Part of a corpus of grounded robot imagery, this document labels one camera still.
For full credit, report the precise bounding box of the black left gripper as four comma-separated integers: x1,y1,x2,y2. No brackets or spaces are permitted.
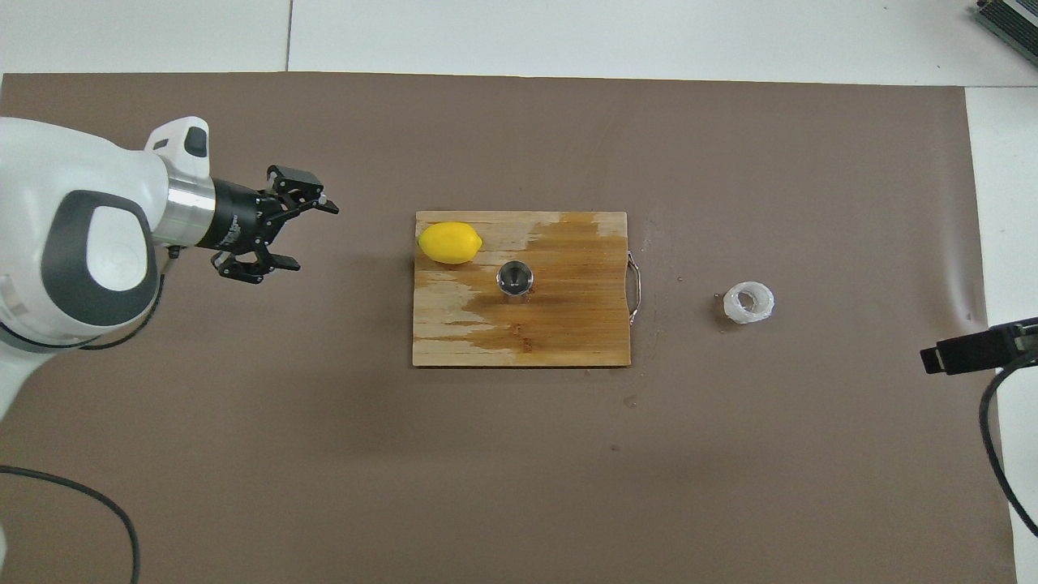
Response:
195,165,340,285

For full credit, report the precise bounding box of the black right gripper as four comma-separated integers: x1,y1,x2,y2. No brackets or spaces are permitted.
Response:
920,319,1038,376

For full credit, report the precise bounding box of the clear plastic cup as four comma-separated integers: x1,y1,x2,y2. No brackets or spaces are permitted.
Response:
723,281,775,325

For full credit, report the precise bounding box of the steel jigger cup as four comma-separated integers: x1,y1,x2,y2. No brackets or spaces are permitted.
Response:
496,260,536,305

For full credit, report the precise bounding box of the yellow lemon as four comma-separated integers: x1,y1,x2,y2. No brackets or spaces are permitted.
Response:
418,221,484,265

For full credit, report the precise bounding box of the brown paper table mat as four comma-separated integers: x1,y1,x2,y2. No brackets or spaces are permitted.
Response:
0,71,1019,584

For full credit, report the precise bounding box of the wooden cutting board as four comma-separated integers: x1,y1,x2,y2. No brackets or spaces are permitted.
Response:
412,211,631,368

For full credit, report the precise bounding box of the grey finned electronic device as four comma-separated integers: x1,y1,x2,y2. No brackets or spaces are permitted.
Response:
972,0,1038,67

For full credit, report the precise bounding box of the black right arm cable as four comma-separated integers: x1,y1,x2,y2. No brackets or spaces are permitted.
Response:
979,353,1038,538

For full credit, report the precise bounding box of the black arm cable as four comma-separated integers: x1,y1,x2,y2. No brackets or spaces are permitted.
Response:
979,353,1038,538
0,243,175,584

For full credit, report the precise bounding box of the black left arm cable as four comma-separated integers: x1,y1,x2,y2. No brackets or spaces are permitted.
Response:
0,243,175,584

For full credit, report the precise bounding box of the metal cutting board handle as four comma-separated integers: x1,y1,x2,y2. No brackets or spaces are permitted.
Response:
626,250,643,327

